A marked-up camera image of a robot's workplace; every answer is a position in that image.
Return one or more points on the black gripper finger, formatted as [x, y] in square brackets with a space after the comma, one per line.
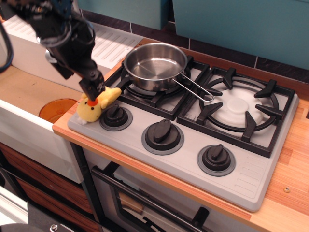
[93, 88]
[65, 72]

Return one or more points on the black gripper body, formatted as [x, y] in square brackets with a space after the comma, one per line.
[71, 43]

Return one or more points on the yellow stuffed duck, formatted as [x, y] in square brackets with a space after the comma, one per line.
[90, 111]

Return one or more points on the stainless steel pan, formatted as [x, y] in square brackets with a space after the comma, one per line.
[159, 67]

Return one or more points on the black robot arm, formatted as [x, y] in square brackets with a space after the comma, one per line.
[32, 11]

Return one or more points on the black left stove knob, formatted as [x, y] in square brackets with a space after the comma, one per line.
[115, 118]

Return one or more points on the black stove knob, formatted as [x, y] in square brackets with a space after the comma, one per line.
[216, 160]
[115, 118]
[162, 138]

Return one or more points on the black middle stove knob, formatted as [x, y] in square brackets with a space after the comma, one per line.
[162, 138]

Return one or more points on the black right stove knob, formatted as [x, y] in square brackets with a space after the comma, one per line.
[216, 160]

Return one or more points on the grey toy stove top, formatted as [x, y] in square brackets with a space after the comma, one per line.
[245, 186]

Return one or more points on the white toy sink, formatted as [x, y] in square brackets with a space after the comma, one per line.
[25, 88]

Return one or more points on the orange plastic plate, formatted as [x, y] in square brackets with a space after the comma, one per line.
[54, 110]

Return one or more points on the black left burner grate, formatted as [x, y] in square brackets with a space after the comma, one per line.
[167, 103]

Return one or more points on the black burner grate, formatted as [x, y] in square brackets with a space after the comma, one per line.
[251, 114]
[167, 103]

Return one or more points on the wooden drawer cabinet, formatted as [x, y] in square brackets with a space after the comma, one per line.
[48, 190]

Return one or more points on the toy oven door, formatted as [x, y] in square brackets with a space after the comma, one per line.
[107, 175]

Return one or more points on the black right burner grate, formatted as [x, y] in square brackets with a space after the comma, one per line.
[251, 114]

